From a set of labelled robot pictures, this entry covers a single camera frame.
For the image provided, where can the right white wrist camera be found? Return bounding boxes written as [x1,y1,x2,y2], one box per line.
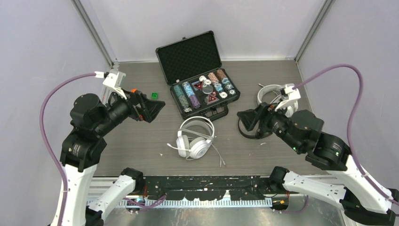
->
[275,83,301,112]

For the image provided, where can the round silver dealer button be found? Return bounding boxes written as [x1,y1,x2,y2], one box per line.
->
[201,85,214,95]

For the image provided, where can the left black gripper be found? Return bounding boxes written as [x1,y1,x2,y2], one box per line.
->
[96,84,165,134]

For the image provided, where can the small white headphones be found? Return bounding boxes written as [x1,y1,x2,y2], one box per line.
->
[167,116,226,166]

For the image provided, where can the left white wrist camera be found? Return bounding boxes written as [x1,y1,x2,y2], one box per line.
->
[95,69,127,103]

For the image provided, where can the large white gaming headphones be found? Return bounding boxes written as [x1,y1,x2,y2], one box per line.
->
[256,83,299,119]

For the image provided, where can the white aluminium rail strip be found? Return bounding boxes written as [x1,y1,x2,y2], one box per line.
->
[87,199,275,209]

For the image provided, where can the black on-ear headphones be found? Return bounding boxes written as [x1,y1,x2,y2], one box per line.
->
[237,119,272,139]

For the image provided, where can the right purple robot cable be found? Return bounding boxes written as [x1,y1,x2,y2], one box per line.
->
[274,64,399,215]

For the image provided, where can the black poker chip case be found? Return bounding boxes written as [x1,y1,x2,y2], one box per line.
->
[155,31,240,121]

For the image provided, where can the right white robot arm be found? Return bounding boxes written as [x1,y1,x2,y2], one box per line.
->
[237,103,399,226]

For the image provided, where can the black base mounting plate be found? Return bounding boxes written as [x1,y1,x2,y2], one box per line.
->
[128,176,288,201]

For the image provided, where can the red triangle card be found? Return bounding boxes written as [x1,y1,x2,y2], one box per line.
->
[206,94,219,104]
[192,81,203,91]

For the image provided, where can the green toy brick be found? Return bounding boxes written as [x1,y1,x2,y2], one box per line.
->
[151,92,159,100]

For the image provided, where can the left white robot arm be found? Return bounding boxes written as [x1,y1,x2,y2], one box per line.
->
[53,91,165,226]

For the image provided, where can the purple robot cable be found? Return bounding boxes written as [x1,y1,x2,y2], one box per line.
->
[40,72,168,226]
[274,64,399,215]

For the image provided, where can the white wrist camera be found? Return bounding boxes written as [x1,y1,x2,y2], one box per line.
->
[275,83,301,112]
[95,69,127,103]

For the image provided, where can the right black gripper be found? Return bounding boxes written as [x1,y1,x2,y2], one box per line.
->
[235,98,301,151]

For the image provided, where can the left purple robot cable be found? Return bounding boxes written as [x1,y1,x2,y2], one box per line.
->
[40,72,168,226]

